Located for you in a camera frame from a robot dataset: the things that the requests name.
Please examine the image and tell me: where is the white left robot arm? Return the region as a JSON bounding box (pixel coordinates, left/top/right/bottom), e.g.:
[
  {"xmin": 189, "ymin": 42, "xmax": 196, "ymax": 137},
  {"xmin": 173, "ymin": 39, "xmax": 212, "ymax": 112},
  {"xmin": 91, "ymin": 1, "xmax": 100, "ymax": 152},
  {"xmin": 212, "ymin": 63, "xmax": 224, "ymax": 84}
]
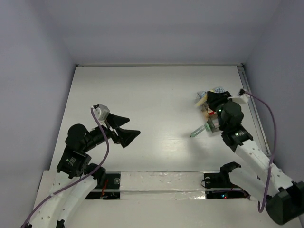
[{"xmin": 22, "ymin": 113, "xmax": 141, "ymax": 228}]

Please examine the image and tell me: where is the compartmented organizer tray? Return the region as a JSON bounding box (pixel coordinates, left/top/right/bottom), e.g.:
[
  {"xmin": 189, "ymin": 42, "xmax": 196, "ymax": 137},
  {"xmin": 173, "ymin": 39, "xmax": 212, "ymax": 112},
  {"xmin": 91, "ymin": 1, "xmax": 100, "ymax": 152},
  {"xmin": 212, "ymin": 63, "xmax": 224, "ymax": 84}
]
[{"xmin": 196, "ymin": 89, "xmax": 219, "ymax": 136}]

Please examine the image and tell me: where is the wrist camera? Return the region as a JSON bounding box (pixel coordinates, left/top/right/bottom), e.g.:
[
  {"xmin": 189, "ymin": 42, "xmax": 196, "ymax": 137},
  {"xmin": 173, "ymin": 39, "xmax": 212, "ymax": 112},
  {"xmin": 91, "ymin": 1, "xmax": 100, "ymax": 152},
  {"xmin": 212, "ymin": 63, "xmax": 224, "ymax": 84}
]
[
  {"xmin": 90, "ymin": 104, "xmax": 110, "ymax": 126},
  {"xmin": 228, "ymin": 89, "xmax": 250, "ymax": 105}
]

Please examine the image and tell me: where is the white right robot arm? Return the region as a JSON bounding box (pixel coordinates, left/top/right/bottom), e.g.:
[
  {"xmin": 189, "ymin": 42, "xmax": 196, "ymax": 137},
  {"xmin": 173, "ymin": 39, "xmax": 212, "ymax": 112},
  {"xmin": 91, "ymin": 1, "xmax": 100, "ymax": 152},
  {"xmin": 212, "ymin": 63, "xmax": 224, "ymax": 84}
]
[{"xmin": 204, "ymin": 89, "xmax": 304, "ymax": 225}]

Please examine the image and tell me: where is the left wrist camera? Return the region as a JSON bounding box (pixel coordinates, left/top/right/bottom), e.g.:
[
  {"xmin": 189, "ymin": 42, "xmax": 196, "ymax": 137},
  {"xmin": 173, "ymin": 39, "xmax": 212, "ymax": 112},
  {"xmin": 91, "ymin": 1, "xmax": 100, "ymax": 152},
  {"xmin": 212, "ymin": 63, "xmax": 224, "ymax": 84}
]
[{"xmin": 90, "ymin": 104, "xmax": 110, "ymax": 126}]

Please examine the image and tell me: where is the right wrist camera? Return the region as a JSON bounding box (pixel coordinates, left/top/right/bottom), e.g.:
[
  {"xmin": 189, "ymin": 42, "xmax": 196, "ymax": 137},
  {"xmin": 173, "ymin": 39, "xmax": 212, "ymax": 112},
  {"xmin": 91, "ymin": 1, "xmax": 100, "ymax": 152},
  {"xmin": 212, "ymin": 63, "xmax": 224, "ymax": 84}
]
[{"xmin": 228, "ymin": 89, "xmax": 250, "ymax": 105}]

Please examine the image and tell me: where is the yellow highlighter pen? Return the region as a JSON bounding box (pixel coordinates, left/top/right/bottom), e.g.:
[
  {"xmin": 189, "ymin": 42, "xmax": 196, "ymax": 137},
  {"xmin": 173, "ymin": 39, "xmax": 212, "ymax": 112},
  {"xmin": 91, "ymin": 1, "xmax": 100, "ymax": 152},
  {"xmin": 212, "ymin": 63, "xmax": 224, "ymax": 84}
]
[{"xmin": 195, "ymin": 95, "xmax": 208, "ymax": 107}]

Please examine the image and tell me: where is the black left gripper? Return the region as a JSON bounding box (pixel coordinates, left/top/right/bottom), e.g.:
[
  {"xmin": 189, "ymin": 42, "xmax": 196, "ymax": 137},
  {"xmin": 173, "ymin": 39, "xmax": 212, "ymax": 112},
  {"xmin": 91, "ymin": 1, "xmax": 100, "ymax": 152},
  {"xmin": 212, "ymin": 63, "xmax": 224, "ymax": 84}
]
[{"xmin": 83, "ymin": 112, "xmax": 141, "ymax": 151}]

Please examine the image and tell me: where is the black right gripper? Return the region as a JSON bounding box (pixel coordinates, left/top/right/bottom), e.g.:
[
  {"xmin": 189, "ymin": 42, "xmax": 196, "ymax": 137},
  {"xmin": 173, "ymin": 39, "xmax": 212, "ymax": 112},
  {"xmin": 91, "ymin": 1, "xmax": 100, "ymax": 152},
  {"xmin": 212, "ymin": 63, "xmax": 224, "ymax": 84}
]
[{"xmin": 207, "ymin": 90, "xmax": 236, "ymax": 131}]

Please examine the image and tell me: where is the green highlighter pen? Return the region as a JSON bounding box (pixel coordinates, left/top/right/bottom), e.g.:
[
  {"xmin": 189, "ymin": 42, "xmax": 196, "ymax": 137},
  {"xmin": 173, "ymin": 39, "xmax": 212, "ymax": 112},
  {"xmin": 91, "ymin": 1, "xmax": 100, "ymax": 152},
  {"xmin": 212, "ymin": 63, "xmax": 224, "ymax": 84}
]
[{"xmin": 190, "ymin": 123, "xmax": 210, "ymax": 138}]

